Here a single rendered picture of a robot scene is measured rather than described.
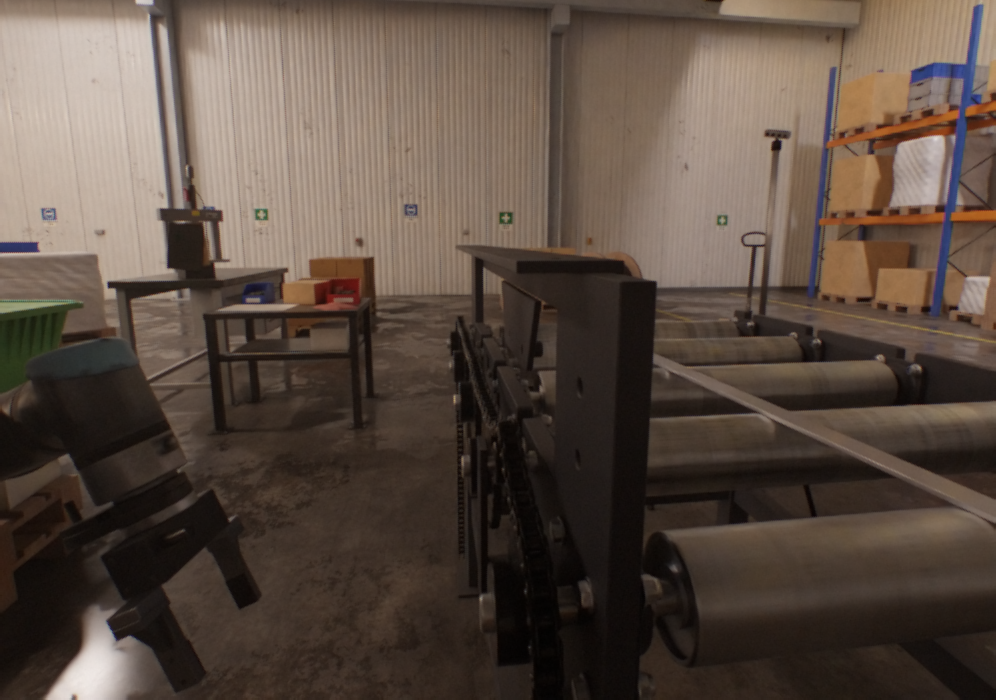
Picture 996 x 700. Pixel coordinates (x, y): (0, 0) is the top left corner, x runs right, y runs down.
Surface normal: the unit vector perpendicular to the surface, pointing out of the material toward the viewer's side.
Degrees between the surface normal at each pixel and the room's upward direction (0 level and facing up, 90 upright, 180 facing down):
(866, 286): 90
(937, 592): 70
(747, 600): 59
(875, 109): 90
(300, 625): 0
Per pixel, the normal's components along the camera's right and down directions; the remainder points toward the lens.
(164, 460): 0.89, -0.36
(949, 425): 0.08, -0.62
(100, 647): 0.00, -0.99
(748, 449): 0.11, -0.27
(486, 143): 0.12, 0.17
